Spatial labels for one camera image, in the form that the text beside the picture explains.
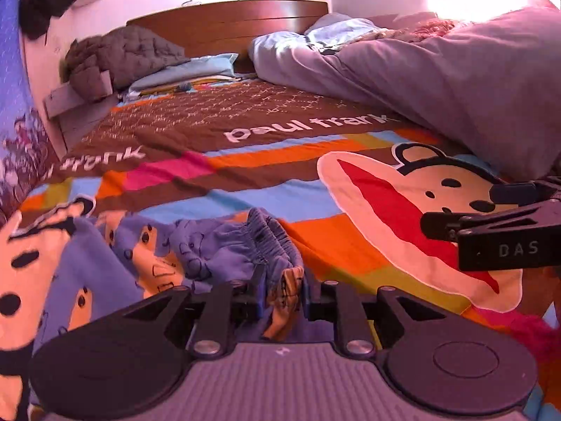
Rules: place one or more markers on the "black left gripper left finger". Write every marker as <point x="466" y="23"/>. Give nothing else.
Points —
<point x="203" y="324"/>

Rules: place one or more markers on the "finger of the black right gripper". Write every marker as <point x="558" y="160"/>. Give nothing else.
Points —
<point x="525" y="193"/>
<point x="533" y="217"/>

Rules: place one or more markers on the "blue patterned pajama pants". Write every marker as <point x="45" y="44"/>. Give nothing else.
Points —
<point x="120" y="258"/>

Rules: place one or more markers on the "colourful paul frank bedspread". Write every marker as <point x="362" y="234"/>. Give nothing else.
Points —
<point x="347" y="184"/>

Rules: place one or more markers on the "grey rumpled duvet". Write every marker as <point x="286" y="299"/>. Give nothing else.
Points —
<point x="493" y="86"/>

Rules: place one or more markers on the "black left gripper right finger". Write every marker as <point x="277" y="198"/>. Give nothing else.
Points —
<point x="364" y="324"/>

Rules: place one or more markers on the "white pillow by window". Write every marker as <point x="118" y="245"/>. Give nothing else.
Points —
<point x="335" y="30"/>

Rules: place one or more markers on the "light blue pillow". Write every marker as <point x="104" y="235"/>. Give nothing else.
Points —
<point x="209" y="65"/>

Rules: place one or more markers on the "wooden headboard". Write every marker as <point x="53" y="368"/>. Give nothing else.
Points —
<point x="224" y="27"/>

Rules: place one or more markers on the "blue dotted curtain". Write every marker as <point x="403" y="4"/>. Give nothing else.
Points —
<point x="26" y="151"/>

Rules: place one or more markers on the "dark quilted jacket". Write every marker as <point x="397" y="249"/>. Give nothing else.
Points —
<point x="127" y="54"/>

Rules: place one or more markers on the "white bedside table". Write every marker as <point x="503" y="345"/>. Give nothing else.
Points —
<point x="74" y="115"/>

